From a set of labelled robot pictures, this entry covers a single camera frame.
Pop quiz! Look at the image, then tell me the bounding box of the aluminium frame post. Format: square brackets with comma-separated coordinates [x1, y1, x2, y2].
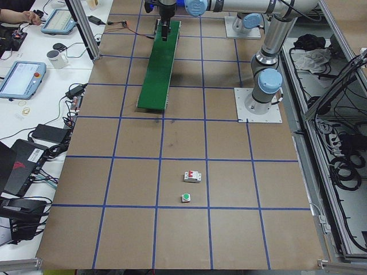
[65, 0, 100, 61]

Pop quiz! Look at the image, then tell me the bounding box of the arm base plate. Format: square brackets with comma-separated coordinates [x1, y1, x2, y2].
[234, 88, 282, 124]
[224, 13, 261, 40]

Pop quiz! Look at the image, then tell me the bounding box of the teach pendant far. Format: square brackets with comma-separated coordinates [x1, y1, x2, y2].
[41, 9, 76, 35]

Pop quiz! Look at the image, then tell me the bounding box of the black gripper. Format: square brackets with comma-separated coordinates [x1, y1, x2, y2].
[145, 0, 177, 37]

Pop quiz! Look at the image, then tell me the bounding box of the black flat power supply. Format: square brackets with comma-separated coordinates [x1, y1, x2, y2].
[32, 124, 71, 144]

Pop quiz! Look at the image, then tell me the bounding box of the teach pendant near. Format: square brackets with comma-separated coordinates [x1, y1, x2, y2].
[1, 61, 46, 100]

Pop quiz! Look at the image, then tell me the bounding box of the black round mouse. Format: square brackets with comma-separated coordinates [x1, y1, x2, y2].
[53, 43, 67, 52]

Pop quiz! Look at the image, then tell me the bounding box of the person hand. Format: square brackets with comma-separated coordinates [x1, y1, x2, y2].
[22, 11, 41, 26]

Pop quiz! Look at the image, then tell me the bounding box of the black laptop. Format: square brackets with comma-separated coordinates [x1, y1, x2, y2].
[1, 139, 48, 197]

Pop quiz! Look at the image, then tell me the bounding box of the green conveyor belt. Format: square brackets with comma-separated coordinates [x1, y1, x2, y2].
[137, 21, 181, 111]

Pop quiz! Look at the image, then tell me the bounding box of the teach pendant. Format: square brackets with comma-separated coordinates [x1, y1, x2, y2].
[41, 9, 76, 35]
[1, 61, 46, 100]

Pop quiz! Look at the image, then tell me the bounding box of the person forearm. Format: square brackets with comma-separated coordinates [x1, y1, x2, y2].
[1, 9, 28, 24]

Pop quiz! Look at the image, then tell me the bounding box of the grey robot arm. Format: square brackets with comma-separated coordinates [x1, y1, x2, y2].
[144, 1, 261, 41]
[184, 1, 318, 115]

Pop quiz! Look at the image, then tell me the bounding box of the green push button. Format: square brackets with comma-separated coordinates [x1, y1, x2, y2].
[181, 193, 191, 203]

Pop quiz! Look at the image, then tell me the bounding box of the white mug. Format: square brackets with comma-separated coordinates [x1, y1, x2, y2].
[46, 50, 68, 69]

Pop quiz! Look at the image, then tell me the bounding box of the red black conveyor cable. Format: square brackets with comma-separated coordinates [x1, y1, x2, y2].
[105, 20, 155, 40]

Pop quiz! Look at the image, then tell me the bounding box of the black power brick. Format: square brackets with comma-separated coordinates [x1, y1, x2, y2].
[88, 15, 105, 25]

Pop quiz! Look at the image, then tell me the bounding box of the white circuit breaker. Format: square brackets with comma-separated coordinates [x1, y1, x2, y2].
[183, 170, 202, 183]

